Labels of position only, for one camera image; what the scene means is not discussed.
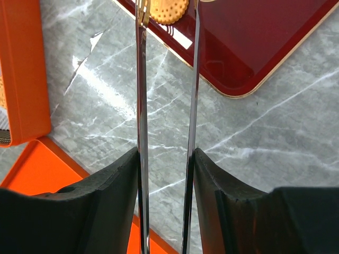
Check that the orange cookie box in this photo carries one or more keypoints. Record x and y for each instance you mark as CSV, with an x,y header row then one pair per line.
x,y
24,74

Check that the dark red serving tray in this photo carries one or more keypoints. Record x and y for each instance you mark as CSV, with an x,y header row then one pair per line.
x,y
241,42

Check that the orange box lid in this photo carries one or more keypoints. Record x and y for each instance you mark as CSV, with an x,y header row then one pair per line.
x,y
43,167

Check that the orange biscuit cookie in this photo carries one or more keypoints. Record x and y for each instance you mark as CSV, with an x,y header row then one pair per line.
x,y
2,94
168,11

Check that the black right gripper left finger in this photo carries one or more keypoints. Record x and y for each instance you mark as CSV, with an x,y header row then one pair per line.
x,y
93,215

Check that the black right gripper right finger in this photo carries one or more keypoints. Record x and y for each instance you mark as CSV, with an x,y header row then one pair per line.
x,y
235,217

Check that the metal serving tongs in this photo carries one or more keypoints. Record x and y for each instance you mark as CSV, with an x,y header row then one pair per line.
x,y
142,14

